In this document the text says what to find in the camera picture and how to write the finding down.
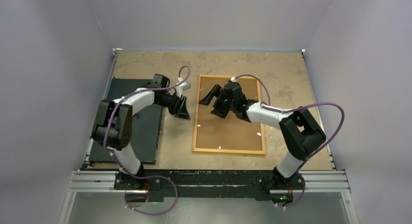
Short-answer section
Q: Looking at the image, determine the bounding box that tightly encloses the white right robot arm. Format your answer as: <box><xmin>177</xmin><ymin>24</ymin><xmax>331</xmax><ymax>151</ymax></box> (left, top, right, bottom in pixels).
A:
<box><xmin>198</xmin><ymin>82</ymin><xmax>326</xmax><ymax>189</ymax></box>

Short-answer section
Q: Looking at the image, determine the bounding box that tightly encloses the yellow wooden picture frame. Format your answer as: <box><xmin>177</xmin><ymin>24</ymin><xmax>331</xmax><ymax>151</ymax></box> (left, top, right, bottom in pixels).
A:
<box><xmin>192</xmin><ymin>74</ymin><xmax>267</xmax><ymax>156</ymax></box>

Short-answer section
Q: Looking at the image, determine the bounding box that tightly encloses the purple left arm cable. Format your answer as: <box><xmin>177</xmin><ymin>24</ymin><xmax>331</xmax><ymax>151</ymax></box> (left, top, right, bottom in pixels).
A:
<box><xmin>103</xmin><ymin>66</ymin><xmax>191</xmax><ymax>217</ymax></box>

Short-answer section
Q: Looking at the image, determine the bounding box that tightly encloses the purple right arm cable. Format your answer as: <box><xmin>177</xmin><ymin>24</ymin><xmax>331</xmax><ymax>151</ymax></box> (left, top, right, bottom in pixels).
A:
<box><xmin>231</xmin><ymin>74</ymin><xmax>345</xmax><ymax>210</ymax></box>

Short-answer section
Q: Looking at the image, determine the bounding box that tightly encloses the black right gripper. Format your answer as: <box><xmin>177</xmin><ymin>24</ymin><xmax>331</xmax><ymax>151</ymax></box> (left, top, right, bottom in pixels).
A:
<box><xmin>200</xmin><ymin>85</ymin><xmax>236</xmax><ymax>119</ymax></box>

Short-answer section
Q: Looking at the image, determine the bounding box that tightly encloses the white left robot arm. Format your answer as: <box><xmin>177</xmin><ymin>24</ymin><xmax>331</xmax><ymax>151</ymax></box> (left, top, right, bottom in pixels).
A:
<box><xmin>91</xmin><ymin>74</ymin><xmax>190</xmax><ymax>190</ymax></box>

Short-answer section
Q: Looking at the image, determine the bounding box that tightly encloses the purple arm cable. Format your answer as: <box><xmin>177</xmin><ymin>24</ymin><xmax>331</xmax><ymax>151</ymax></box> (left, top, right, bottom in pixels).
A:
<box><xmin>103</xmin><ymin>66</ymin><xmax>191</xmax><ymax>217</ymax></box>
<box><xmin>231</xmin><ymin>74</ymin><xmax>345</xmax><ymax>210</ymax></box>

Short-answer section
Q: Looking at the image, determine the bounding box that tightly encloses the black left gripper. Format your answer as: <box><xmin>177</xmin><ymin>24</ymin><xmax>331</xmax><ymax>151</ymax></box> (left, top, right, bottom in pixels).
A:
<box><xmin>156</xmin><ymin>92</ymin><xmax>190</xmax><ymax>120</ymax></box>

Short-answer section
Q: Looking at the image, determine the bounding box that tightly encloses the black flat box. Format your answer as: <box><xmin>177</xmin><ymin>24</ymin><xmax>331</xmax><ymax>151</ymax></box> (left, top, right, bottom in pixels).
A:
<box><xmin>106</xmin><ymin>78</ymin><xmax>163</xmax><ymax>164</ymax></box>

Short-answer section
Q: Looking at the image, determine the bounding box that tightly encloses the brown backing board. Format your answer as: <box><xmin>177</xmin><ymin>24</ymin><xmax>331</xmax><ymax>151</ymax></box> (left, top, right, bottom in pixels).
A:
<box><xmin>196</xmin><ymin>77</ymin><xmax>263</xmax><ymax>152</ymax></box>

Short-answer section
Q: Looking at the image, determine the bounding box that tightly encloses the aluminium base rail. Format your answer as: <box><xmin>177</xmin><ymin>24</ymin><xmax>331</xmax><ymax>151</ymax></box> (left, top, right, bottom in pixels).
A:
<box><xmin>69</xmin><ymin>169</ymin><xmax>350</xmax><ymax>202</ymax></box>

